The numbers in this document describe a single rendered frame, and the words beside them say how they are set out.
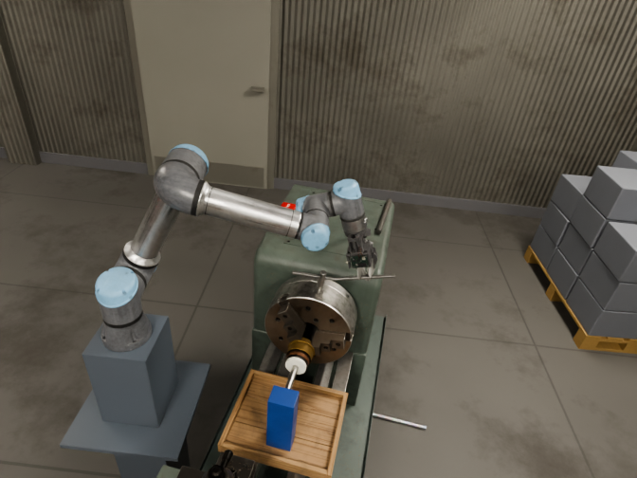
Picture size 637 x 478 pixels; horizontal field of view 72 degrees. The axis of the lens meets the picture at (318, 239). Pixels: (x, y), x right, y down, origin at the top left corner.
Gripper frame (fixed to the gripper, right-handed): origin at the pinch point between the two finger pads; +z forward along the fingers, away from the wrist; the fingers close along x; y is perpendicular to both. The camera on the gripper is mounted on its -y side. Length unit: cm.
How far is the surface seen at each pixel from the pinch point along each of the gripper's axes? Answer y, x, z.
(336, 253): -15.6, -13.7, 0.5
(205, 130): -269, -199, 12
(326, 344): 15.8, -14.7, 15.5
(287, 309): 12.5, -25.8, 2.5
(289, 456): 44, -25, 35
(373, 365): -29, -15, 76
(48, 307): -61, -238, 57
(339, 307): 7.3, -9.9, 7.0
